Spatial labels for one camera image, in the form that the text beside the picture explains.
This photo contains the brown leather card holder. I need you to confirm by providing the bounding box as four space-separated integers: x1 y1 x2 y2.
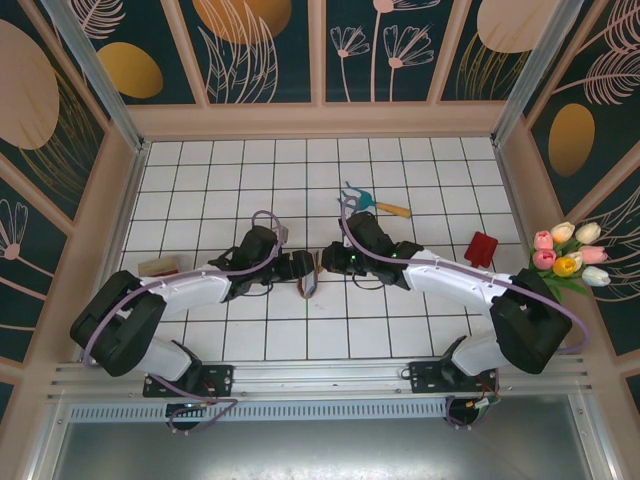
296 251 324 300

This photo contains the clear acrylic card box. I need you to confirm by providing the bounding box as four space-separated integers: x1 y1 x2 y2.
137 254 181 277

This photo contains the small red case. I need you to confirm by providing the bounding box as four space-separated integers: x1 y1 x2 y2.
463 231 500 267

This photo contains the grey metal sheet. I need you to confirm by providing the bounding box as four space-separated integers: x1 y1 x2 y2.
49 419 609 480

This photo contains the artificial tulip bouquet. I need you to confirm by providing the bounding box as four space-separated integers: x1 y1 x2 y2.
527 221 612 302

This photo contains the green circuit board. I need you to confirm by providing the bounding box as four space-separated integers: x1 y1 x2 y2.
467 394 503 416

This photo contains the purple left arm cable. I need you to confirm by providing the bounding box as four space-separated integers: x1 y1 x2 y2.
82 209 289 435

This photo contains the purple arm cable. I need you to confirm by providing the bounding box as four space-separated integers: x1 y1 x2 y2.
82 209 289 435
339 197 589 432

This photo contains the teal garden fork wooden handle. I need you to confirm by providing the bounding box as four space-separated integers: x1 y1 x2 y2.
334 181 413 220

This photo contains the aluminium mounting rail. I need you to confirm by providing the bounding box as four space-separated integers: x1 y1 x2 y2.
47 353 595 402

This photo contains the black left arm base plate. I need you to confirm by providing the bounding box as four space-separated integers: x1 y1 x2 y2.
143 363 236 399

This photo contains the slotted grey cable duct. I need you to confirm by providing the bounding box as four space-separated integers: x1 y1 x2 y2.
67 401 451 422

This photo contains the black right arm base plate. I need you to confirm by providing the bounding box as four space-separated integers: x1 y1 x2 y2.
408 359 502 397

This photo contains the aluminium frame post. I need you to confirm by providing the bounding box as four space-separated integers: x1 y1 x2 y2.
40 0 151 152
491 0 585 147

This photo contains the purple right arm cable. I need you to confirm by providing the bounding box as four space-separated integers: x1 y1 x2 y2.
339 197 589 432

